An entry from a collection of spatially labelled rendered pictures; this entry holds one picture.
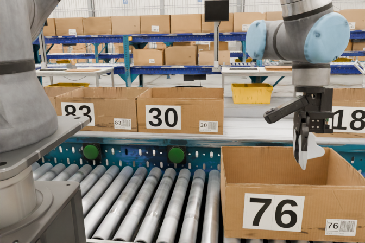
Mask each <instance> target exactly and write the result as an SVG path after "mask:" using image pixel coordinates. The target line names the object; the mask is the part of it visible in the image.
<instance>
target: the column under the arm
mask: <svg viewBox="0 0 365 243"><path fill-rule="evenodd" d="M34 185H35V192H36V200H37V204H36V207H35V208H34V210H33V211H32V212H31V213H30V214H28V215H27V216H26V217H24V218H23V219H21V220H19V221H18V222H16V223H13V224H11V225H9V226H6V227H3V228H1V229H0V243H86V234H85V223H84V213H83V203H82V196H81V187H80V183H79V182H76V181H34Z"/></svg>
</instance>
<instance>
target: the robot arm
mask: <svg viewBox="0 0 365 243"><path fill-rule="evenodd" d="M60 1H61V0H0V154H1V153H4V152H8V151H11V150H15V149H19V148H22V147H25V146H28V145H31V144H34V143H36V142H39V141H41V140H43V139H45V138H47V137H49V136H50V135H52V134H53V133H54V132H55V131H56V130H57V129H58V119H57V114H56V111H55V109H54V107H53V105H52V103H51V101H50V100H49V98H48V96H47V94H46V92H45V90H44V89H43V87H42V85H41V83H40V82H39V80H38V78H37V75H36V69H35V61H34V53H33V45H32V43H33V42H34V41H35V40H36V39H37V38H38V37H39V36H40V34H41V32H42V30H43V28H44V25H45V21H46V19H47V18H48V17H49V16H50V14H51V13H52V12H53V10H54V9H55V7H56V6H57V5H58V4H59V2H60ZM280 4H281V8H282V18H283V20H278V21H264V20H257V21H254V22H253V23H252V24H251V25H250V27H249V28H248V31H247V35H246V49H247V53H248V55H249V56H250V57H251V58H252V59H258V60H282V61H292V85H295V86H296V87H295V92H303V95H299V96H297V97H295V98H293V99H291V100H289V101H287V102H285V103H283V104H282V105H280V106H278V107H276V108H272V109H270V110H268V111H266V112H265V113H264V114H263V117H264V119H265V121H266V122H267V123H269V124H273V123H275V122H277V121H279V120H280V119H281V118H283V117H285V116H287V115H289V114H291V113H294V117H293V151H294V158H295V160H296V161H297V163H299V164H300V166H301V168H302V169H303V170H305V169H306V163H307V160H308V159H312V158H316V157H321V156H323V155H324V153H325V151H324V149H323V148H322V147H320V146H318V145H317V143H316V141H315V137H314V135H312V134H309V132H314V133H333V122H334V113H333V112H332V98H333V88H328V87H324V86H328V85H329V84H330V70H331V68H330V64H331V62H332V61H334V60H336V59H337V58H338V57H340V56H341V55H342V54H343V52H344V51H345V49H346V47H347V45H348V42H349V38H350V27H349V23H348V21H347V20H346V18H345V17H344V16H342V15H341V14H339V13H336V12H334V10H333V5H332V0H280ZM312 94H313V96H312ZM329 118H332V126H331V129H330V125H328V124H327V122H329Z"/></svg>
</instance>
